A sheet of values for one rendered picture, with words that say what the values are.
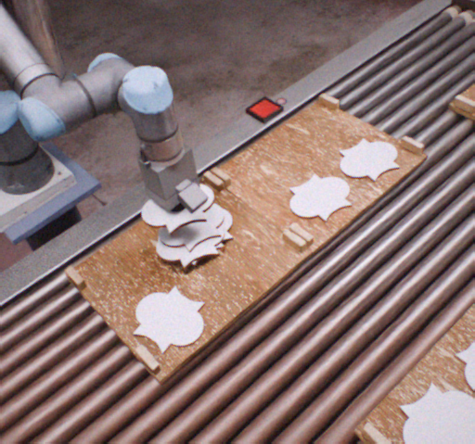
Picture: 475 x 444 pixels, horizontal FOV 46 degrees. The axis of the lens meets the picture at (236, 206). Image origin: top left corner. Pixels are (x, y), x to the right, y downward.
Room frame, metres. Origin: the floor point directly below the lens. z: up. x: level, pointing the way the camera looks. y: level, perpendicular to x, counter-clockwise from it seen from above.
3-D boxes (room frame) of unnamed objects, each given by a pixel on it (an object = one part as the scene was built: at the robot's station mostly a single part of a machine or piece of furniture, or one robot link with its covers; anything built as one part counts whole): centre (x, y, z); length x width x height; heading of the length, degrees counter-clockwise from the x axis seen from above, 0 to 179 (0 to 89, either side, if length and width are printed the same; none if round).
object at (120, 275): (0.73, 0.12, 0.93); 0.41 x 0.35 x 0.02; 126
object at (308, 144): (0.97, -0.21, 0.93); 0.41 x 0.35 x 0.02; 126
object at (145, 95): (0.78, 0.12, 1.33); 0.09 x 0.08 x 0.11; 34
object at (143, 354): (0.51, 0.20, 0.95); 0.06 x 0.02 x 0.03; 36
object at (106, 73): (0.85, 0.19, 1.32); 0.11 x 0.11 x 0.08; 34
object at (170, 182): (0.76, 0.10, 1.17); 0.12 x 0.09 x 0.16; 40
